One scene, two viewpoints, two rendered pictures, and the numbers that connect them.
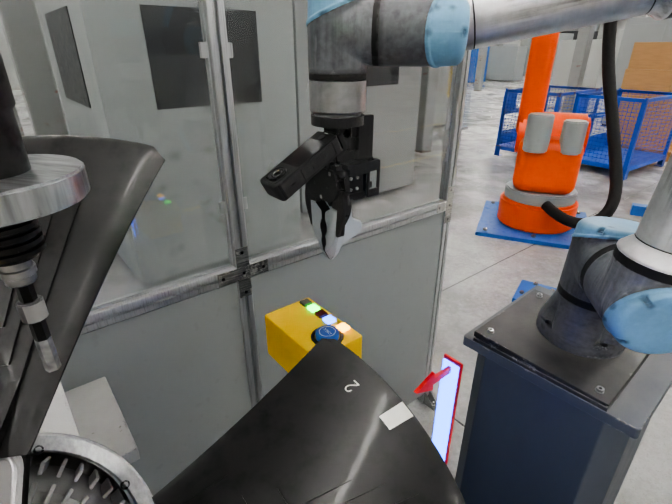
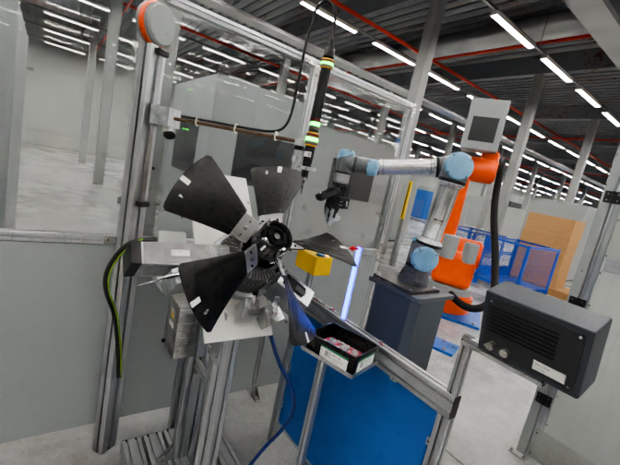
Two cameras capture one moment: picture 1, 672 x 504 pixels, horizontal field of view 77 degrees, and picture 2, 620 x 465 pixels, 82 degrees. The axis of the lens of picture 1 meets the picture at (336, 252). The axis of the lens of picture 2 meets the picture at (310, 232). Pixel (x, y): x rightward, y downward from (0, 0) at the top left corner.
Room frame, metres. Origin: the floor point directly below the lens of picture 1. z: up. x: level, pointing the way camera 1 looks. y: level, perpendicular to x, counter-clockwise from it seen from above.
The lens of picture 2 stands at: (-1.10, 0.05, 1.45)
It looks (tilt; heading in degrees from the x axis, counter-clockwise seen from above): 9 degrees down; 1
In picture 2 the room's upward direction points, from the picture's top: 12 degrees clockwise
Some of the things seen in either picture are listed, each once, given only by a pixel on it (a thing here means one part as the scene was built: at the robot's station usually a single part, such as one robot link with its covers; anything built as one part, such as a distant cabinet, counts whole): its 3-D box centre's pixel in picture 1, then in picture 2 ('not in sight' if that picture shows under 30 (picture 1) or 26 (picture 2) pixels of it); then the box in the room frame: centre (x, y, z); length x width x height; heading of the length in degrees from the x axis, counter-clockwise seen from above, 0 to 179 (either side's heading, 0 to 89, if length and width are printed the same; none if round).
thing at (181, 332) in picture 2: not in sight; (182, 324); (0.28, 0.52, 0.73); 0.15 x 0.09 x 0.22; 39
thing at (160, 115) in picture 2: not in sight; (164, 116); (0.34, 0.74, 1.54); 0.10 x 0.07 x 0.09; 74
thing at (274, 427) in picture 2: not in sight; (285, 375); (0.65, 0.06, 0.39); 0.04 x 0.04 x 0.78; 39
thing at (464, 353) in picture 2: not in sight; (460, 364); (-0.02, -0.47, 0.96); 0.03 x 0.03 x 0.20; 39
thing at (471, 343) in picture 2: not in sight; (500, 358); (-0.10, -0.54, 1.04); 0.24 x 0.03 x 0.03; 39
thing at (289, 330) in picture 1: (312, 347); (313, 262); (0.62, 0.04, 1.02); 0.16 x 0.10 x 0.11; 39
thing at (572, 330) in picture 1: (586, 311); (415, 272); (0.67, -0.47, 1.07); 0.15 x 0.15 x 0.10
